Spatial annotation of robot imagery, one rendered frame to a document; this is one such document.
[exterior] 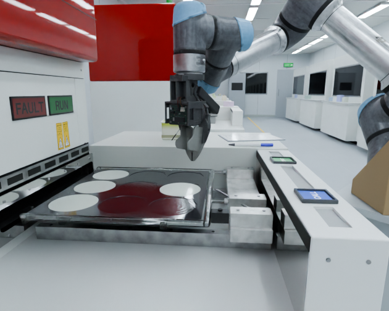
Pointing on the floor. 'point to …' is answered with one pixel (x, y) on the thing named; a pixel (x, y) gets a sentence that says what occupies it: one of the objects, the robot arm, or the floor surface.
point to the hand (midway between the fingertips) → (194, 155)
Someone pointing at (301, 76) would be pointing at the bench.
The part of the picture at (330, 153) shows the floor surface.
